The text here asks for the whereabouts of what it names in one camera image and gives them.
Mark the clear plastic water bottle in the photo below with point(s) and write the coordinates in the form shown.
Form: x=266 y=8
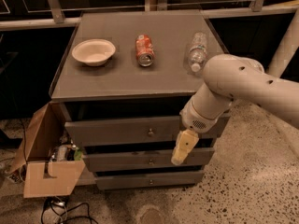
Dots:
x=197 y=55

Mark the white paper bowl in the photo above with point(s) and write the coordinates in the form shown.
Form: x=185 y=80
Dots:
x=93 y=52

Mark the items inside cardboard box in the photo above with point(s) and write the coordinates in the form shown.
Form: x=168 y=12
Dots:
x=66 y=150

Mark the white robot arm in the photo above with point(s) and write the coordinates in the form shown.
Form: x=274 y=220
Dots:
x=227 y=78

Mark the brown cardboard box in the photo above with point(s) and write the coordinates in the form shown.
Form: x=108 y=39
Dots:
x=45 y=178

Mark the orange soda can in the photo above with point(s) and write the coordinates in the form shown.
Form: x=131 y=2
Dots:
x=144 y=50

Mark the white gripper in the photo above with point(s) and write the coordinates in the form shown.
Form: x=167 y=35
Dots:
x=196 y=118

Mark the metal railing frame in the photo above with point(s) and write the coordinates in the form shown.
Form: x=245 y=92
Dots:
x=36 y=14

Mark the grey drawer cabinet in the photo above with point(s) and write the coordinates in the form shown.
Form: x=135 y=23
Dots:
x=123 y=89

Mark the grey top drawer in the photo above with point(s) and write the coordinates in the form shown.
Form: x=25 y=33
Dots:
x=91 y=133

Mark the grey drawer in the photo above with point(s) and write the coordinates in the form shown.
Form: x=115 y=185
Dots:
x=91 y=133
x=149 y=180
x=144 y=160

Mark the grey bottom drawer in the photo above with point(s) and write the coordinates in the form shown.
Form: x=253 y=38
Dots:
x=149 y=180

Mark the grey middle drawer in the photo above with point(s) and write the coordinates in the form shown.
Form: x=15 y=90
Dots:
x=144 y=160

